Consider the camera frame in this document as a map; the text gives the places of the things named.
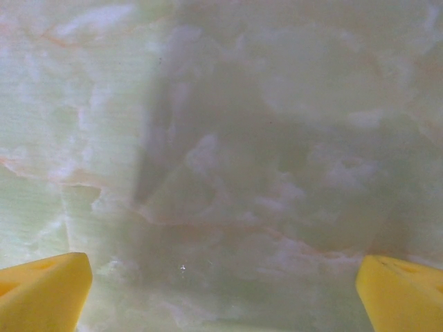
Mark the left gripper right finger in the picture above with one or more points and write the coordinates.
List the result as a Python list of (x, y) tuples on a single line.
[(405, 297)]

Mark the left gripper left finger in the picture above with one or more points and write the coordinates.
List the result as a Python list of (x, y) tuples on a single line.
[(41, 297)]

